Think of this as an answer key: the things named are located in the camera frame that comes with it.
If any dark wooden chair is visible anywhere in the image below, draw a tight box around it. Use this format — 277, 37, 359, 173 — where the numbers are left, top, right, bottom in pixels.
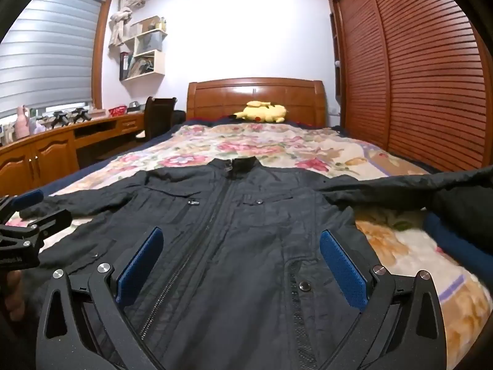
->
135, 96, 178, 141

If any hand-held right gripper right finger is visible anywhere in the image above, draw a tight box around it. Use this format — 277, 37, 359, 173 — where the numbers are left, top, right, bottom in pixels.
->
316, 229, 447, 370

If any navy folded cloth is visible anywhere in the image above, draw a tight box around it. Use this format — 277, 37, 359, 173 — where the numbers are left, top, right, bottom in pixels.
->
424, 212, 493, 265

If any wooden bed headboard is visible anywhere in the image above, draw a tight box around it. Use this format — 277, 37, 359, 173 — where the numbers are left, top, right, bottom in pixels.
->
187, 78, 328, 128

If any wooden louvered wardrobe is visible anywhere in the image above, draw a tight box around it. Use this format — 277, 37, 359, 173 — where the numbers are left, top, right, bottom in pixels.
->
324, 0, 493, 174

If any grey window blind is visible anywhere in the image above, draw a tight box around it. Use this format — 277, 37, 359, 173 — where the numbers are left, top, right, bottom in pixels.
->
0, 0, 108, 120

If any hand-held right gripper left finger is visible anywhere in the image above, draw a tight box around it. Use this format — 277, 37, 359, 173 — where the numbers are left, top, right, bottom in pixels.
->
35, 227, 166, 370

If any person's left hand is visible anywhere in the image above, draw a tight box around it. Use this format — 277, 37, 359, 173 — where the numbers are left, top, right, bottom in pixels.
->
0, 270, 26, 322

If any black jacket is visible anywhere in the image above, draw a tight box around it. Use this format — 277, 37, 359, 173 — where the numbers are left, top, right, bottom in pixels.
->
19, 157, 493, 370

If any wooden desk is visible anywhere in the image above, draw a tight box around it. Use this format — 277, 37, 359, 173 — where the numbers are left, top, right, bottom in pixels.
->
0, 112, 147, 197

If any yellow plush toy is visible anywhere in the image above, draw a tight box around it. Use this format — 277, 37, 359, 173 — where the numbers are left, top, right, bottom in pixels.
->
234, 101, 289, 124

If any pink thermos jug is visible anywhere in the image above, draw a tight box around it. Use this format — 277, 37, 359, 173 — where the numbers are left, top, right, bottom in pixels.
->
13, 105, 31, 139

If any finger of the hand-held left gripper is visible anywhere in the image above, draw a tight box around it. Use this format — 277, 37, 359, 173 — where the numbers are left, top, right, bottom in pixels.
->
0, 208, 73, 253
0, 190, 44, 224

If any white wall shelf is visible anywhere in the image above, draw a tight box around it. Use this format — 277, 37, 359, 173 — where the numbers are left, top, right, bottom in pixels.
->
119, 16, 168, 81

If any tied beige curtain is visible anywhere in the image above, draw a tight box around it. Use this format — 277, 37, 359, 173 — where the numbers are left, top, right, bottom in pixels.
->
109, 0, 144, 47

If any floral blanket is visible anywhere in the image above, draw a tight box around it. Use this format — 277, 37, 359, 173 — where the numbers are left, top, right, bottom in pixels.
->
8, 123, 493, 370

